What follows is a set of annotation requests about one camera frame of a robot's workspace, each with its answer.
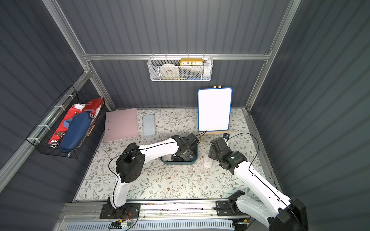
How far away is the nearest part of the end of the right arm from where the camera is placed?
0.54 meters

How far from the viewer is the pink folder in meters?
1.07

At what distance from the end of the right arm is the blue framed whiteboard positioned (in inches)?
11.8
